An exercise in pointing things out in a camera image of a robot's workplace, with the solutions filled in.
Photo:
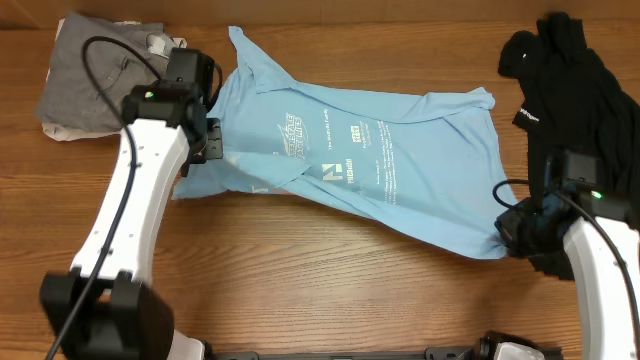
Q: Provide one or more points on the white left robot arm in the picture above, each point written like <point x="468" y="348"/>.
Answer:
<point x="104" y="307"/>

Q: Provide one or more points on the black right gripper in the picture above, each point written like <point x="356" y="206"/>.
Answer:
<point x="507" y="227"/>

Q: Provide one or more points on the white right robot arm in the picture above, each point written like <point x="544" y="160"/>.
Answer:
<point x="591" y="238"/>

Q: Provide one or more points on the grey folded shorts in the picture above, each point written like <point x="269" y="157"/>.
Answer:
<point x="85" y="80"/>

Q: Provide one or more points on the light blue t-shirt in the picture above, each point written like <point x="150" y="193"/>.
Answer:
<point x="427" y="166"/>

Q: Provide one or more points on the beige folded garment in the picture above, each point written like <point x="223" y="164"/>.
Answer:
<point x="65" y="132"/>

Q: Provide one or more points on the black garment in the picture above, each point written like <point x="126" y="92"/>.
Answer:
<point x="572" y="102"/>

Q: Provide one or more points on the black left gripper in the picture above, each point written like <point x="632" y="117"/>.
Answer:
<point x="214" y="147"/>

